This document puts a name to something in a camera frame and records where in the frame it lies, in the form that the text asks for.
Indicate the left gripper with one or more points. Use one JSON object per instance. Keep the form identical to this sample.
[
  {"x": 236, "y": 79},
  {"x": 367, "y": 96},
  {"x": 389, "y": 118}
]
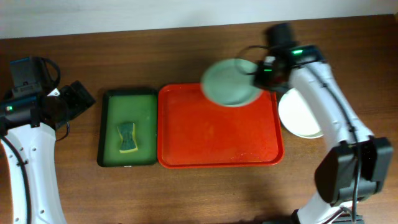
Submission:
[{"x": 73, "y": 101}]

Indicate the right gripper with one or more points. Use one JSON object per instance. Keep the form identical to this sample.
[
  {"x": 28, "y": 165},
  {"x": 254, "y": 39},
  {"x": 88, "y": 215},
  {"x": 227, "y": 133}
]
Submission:
[{"x": 261, "y": 78}]

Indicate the white plate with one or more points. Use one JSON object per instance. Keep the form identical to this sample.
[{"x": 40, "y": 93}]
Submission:
[{"x": 295, "y": 115}]

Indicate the pale green plate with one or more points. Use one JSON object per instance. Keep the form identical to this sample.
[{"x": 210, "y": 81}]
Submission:
[{"x": 229, "y": 83}]

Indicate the yellow green scrub sponge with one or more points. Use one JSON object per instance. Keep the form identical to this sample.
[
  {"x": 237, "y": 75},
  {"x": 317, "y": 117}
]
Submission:
[{"x": 127, "y": 133}]

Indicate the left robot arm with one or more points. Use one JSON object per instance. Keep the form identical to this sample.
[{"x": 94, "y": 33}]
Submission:
[{"x": 28, "y": 127}]

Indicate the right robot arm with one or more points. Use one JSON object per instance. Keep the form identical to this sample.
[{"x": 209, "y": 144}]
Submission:
[{"x": 357, "y": 162}]

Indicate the dark green soapy tray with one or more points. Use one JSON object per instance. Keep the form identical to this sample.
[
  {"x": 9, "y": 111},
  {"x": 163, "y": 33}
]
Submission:
[{"x": 138, "y": 109}]

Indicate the red plastic tray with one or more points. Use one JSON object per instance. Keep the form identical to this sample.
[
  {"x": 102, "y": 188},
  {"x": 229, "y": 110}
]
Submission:
[{"x": 193, "y": 132}]

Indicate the black metal base rail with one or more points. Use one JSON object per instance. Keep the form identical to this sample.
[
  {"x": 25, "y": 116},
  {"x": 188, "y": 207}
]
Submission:
[{"x": 346, "y": 219}]

